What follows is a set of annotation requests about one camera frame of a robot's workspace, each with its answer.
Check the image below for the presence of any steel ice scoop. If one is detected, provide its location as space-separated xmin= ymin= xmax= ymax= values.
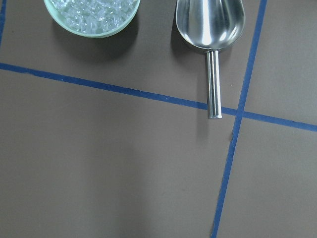
xmin=175 ymin=0 xmax=246 ymax=119

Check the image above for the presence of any green bowl of ice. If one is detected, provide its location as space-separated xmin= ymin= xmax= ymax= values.
xmin=44 ymin=0 xmax=140 ymax=39

